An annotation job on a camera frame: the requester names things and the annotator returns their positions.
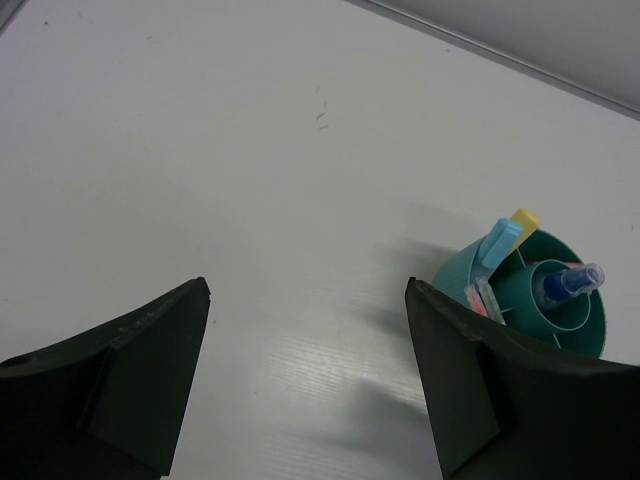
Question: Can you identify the yellow highlighter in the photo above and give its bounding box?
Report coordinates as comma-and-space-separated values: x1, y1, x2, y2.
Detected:
510, 208, 540, 250

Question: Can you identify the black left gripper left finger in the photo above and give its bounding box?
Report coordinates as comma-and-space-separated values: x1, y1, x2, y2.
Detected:
1, 277, 211, 479

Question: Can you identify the teal round desk organizer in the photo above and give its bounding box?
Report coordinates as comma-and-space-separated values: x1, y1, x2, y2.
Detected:
433, 219, 606, 358

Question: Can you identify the blue highlighter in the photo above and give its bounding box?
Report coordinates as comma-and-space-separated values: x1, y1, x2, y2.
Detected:
476, 218, 523, 270

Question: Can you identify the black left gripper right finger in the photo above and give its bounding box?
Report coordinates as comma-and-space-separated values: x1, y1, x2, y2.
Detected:
405, 278, 639, 479

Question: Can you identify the clear spray bottle blue cap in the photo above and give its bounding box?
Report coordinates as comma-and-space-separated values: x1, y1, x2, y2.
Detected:
533, 263, 605, 310

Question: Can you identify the red slim pen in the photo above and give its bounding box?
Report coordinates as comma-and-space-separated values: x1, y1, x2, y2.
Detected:
464, 277, 506, 325

